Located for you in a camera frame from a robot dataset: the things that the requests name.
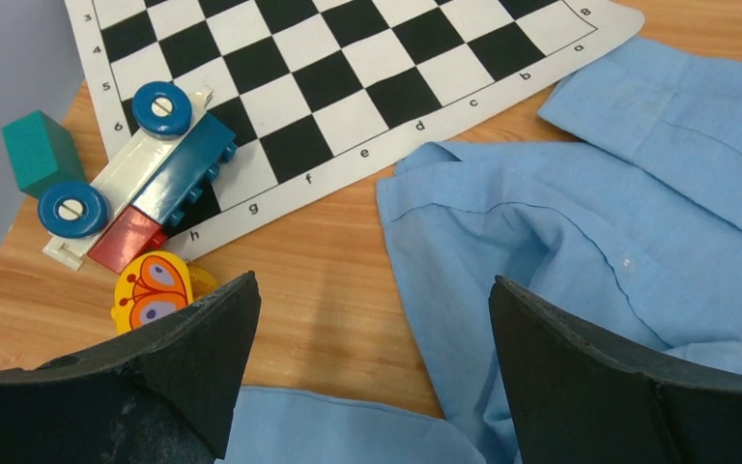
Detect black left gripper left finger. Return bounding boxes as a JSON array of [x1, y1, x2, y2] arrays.
[[0, 272, 261, 463]]

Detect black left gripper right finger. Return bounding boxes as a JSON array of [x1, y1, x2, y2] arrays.
[[489, 277, 742, 463]]

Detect light blue shirt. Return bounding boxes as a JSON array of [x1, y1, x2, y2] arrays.
[[226, 38, 742, 463]]

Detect yellow round toy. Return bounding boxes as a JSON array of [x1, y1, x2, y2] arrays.
[[110, 250, 219, 334]]

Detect teal small block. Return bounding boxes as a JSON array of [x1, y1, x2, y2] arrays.
[[1, 110, 86, 199]]

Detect black white checkerboard mat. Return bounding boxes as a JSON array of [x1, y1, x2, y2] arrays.
[[67, 0, 644, 259]]

